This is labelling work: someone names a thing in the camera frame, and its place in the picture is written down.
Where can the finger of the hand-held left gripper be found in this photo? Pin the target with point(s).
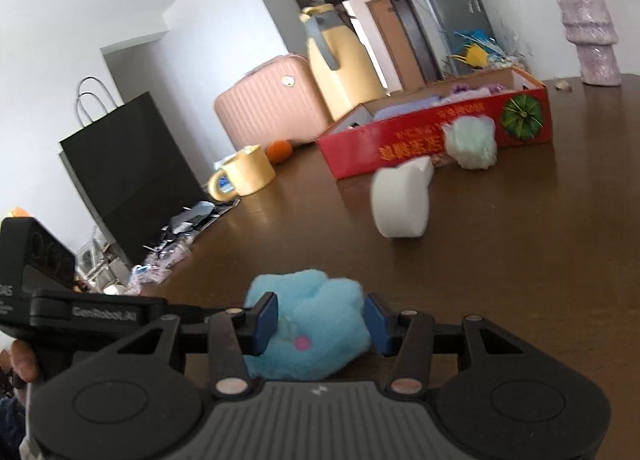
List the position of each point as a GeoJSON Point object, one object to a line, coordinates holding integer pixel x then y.
{"type": "Point", "coordinates": [190, 314]}

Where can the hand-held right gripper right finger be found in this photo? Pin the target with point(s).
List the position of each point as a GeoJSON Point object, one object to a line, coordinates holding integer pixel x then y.
{"type": "Point", "coordinates": [376, 327]}

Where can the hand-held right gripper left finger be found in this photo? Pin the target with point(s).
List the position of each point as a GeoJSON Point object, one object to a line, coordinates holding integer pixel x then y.
{"type": "Point", "coordinates": [265, 325]}

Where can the blue plush toy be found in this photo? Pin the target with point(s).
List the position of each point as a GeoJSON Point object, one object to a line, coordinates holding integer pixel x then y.
{"type": "Point", "coordinates": [320, 300]}

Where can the red cardboard box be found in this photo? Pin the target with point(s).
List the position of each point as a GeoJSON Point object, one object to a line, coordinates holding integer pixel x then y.
{"type": "Point", "coordinates": [400, 145]}

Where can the person's left hand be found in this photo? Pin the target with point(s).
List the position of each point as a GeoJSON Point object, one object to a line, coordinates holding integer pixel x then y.
{"type": "Point", "coordinates": [25, 362]}

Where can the crumpled plastic wrappers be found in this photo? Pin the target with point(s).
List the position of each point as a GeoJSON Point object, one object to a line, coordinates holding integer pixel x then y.
{"type": "Point", "coordinates": [185, 230]}

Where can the person's dark blue clothing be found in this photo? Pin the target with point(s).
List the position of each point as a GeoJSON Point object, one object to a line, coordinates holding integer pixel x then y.
{"type": "Point", "coordinates": [7, 407]}

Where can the black paper bag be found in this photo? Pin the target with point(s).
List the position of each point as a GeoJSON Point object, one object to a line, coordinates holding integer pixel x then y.
{"type": "Point", "coordinates": [130, 175]}

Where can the yellow mug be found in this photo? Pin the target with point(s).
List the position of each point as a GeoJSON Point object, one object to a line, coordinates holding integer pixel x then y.
{"type": "Point", "coordinates": [250, 172]}

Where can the orange fruit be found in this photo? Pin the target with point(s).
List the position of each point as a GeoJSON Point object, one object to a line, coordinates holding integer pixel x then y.
{"type": "Point", "coordinates": [279, 152]}

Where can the pink suitcase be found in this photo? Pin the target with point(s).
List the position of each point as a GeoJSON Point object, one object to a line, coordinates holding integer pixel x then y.
{"type": "Point", "coordinates": [270, 105]}

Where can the light purple folded cloth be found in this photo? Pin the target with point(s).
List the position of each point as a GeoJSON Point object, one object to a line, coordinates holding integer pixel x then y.
{"type": "Point", "coordinates": [407, 109]}

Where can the yellow thermos jug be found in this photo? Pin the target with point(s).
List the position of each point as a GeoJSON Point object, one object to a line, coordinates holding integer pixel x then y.
{"type": "Point", "coordinates": [345, 75]}

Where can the wooden door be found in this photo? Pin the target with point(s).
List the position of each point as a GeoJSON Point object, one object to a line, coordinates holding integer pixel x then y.
{"type": "Point", "coordinates": [397, 45]}

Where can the pile of colourful clutter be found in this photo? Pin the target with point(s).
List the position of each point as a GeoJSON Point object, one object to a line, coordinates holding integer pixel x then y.
{"type": "Point", "coordinates": [480, 55]}

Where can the fallen dried petal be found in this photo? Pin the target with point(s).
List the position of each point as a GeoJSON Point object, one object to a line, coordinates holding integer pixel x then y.
{"type": "Point", "coordinates": [563, 86]}

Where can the grey refrigerator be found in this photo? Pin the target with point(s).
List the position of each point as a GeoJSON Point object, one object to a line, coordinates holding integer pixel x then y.
{"type": "Point", "coordinates": [450, 5]}

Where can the glittery pink vase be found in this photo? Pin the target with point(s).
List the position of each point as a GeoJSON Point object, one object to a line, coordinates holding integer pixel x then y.
{"type": "Point", "coordinates": [590, 35]}

